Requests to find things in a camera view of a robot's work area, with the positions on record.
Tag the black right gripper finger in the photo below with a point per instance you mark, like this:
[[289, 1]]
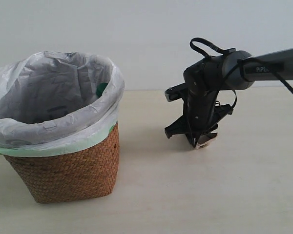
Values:
[[195, 134], [178, 127]]

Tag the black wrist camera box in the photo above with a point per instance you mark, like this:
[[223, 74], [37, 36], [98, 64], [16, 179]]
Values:
[[176, 92]]

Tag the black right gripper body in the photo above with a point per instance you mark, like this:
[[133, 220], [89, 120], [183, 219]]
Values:
[[203, 114]]

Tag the woven wicker trash basket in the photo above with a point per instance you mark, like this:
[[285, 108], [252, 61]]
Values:
[[87, 174]]

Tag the white and green bin liner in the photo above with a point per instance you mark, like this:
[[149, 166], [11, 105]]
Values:
[[49, 107]]

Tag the grey cardboard pulp tray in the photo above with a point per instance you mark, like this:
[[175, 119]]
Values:
[[205, 140]]

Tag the green label plastic water bottle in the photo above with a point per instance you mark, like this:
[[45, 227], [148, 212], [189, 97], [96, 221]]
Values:
[[101, 88]]

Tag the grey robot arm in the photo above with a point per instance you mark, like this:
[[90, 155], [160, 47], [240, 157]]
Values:
[[234, 70]]

